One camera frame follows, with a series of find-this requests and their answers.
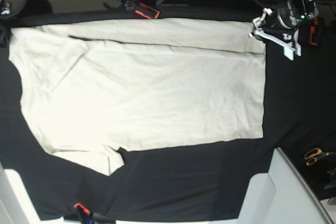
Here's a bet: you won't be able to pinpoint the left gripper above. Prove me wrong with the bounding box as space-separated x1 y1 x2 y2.
249 8 299 50

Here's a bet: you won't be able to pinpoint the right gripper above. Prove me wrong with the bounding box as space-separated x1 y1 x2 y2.
0 23 11 48

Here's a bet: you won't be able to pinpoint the white T-shirt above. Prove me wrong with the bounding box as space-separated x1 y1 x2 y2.
9 18 266 176

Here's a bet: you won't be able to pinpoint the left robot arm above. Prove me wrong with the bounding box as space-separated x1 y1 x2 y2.
250 0 323 54

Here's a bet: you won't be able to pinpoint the orange black clamp right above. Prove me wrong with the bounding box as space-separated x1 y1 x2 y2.
303 17 322 47

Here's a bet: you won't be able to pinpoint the blue orange clamp tool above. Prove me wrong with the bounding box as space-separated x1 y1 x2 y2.
115 0 160 19

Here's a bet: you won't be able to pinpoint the black table cloth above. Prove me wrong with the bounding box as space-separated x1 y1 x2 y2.
0 5 336 221

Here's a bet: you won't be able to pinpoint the orange clamp bottom edge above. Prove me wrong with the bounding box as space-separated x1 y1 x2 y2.
74 202 90 215

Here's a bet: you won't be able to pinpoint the orange handled scissors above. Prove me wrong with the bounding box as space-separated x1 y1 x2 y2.
304 148 335 166

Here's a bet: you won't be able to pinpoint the white table frame right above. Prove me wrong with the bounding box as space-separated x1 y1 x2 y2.
237 148 333 224

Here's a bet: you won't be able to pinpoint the white table frame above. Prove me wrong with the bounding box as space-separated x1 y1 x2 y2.
237 148 333 224
1 167 64 224

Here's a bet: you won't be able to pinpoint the white table frame left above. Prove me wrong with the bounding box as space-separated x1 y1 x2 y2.
1 167 64 224

